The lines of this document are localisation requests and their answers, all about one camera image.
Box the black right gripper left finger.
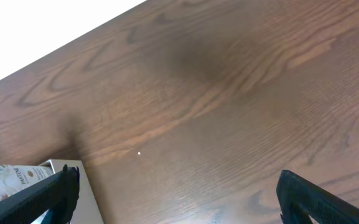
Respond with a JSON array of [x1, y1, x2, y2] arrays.
[[0, 165, 80, 224]]

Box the white floral shampoo tube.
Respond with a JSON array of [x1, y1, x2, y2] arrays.
[[0, 164, 54, 201]]

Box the white cardboard box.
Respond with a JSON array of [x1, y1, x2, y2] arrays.
[[40, 159, 104, 224]]

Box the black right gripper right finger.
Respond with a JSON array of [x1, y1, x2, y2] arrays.
[[276, 170, 359, 224]]

